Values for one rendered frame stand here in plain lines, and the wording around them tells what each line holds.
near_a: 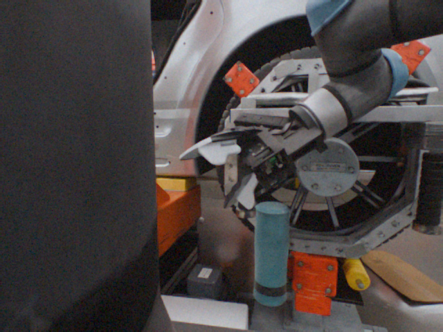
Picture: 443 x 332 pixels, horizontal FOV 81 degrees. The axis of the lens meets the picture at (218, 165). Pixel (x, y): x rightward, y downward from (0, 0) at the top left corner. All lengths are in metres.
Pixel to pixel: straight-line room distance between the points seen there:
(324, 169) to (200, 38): 0.71
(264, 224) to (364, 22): 0.47
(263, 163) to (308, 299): 0.59
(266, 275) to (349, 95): 0.48
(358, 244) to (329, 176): 0.27
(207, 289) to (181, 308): 0.70
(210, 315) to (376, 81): 0.37
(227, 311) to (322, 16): 0.36
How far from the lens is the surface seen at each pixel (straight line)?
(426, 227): 0.61
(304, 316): 1.13
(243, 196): 0.47
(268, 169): 0.40
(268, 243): 0.69
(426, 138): 0.59
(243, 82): 0.78
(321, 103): 0.42
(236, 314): 0.27
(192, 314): 0.27
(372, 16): 0.39
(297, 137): 0.41
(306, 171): 0.62
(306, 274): 0.86
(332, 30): 0.41
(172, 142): 1.08
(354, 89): 0.44
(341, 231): 0.91
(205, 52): 1.07
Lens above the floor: 0.94
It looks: 8 degrees down
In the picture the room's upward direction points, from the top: straight up
